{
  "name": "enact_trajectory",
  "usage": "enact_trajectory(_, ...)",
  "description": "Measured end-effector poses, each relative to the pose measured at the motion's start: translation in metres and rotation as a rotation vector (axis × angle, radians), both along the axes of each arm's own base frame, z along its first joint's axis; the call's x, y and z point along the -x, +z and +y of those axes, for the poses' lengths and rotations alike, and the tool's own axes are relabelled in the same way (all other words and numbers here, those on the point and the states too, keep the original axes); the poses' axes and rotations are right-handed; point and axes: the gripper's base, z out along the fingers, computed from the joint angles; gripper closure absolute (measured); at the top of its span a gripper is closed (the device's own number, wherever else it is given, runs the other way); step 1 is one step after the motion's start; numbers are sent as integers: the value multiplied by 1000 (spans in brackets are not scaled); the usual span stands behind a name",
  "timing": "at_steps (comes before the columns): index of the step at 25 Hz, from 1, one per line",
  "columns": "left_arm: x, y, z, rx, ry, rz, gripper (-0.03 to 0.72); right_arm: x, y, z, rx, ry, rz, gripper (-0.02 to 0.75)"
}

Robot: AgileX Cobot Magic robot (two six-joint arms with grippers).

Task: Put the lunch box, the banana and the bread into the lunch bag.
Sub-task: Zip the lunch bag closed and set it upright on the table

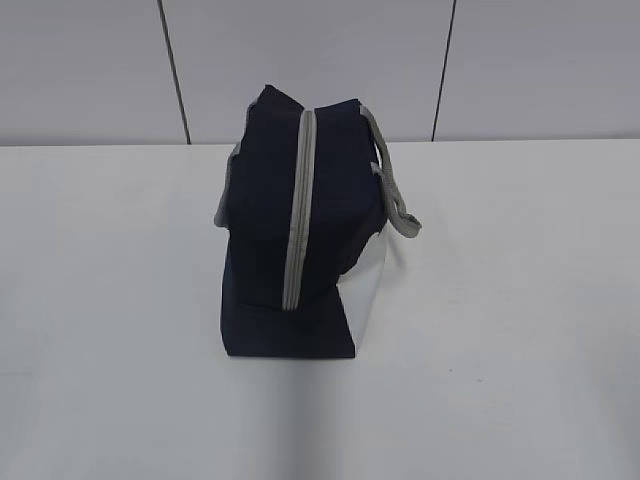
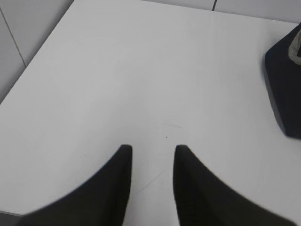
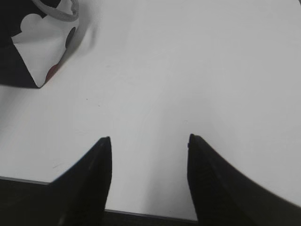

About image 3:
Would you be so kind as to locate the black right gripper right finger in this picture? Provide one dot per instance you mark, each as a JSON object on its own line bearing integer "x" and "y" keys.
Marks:
{"x": 223, "y": 196}

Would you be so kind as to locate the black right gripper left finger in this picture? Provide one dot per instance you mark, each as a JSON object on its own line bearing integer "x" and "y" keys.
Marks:
{"x": 79, "y": 195}

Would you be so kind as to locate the navy blue lunch bag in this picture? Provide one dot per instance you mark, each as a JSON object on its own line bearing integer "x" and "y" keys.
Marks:
{"x": 34, "y": 35}

